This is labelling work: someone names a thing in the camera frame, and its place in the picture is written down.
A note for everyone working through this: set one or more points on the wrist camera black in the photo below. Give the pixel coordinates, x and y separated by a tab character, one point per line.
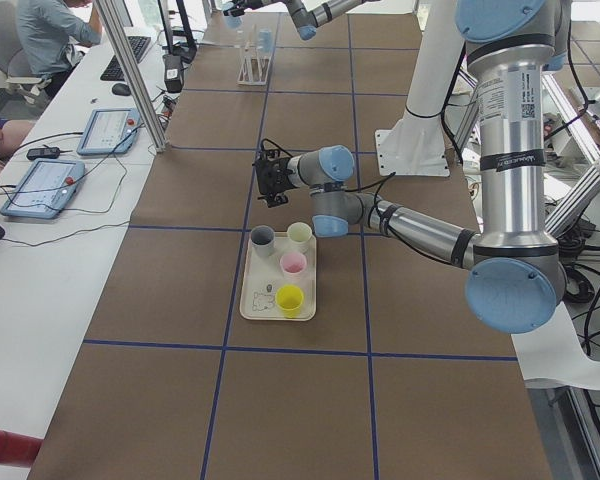
271	149

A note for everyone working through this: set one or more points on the light blue cup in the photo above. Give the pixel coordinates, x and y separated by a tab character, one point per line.
233	22
265	41

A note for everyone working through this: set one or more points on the far blue teach pendant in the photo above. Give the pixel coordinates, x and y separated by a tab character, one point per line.
109	131

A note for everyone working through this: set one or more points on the white wire cup rack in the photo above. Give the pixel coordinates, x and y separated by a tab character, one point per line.
254	68

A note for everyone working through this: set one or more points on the black handheld device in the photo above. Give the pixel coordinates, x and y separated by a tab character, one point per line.
43	153

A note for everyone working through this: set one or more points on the red cylinder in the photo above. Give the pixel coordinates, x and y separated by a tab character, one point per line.
18	450

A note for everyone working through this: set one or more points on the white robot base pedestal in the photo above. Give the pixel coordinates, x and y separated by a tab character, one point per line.
415	145

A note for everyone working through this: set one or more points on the grey labelled box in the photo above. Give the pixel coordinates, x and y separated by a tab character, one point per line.
173	73

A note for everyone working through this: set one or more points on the pink cup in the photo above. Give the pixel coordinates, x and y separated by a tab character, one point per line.
293	265

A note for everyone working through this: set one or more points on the aluminium frame post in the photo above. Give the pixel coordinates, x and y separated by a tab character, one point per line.
111	22

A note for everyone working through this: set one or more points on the black computer mouse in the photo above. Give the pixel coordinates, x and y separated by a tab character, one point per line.
120	89

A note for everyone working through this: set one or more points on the yellow cup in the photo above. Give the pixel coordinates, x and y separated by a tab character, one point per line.
289	299

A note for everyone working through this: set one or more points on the pale green cup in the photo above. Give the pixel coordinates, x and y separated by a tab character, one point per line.
299	236

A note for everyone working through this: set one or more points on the cream serving tray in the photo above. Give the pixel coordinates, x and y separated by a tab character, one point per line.
263	277

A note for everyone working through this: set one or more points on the person in blue shirt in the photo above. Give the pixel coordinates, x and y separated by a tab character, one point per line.
49	32

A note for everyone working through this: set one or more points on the near blue teach pendant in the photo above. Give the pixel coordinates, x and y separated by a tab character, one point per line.
45	190

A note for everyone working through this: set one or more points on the black monitor stand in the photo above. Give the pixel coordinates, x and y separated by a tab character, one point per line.
179	42

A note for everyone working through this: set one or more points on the grey cup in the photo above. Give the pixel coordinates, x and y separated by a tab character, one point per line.
262	240

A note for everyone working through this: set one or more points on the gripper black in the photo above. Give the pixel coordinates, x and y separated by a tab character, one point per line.
240	8
282	181

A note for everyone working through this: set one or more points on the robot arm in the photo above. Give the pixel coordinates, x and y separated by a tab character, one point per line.
305	21
515	280

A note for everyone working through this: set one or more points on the blue teach pendant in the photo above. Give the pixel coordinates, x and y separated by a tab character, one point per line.
45	190
109	131

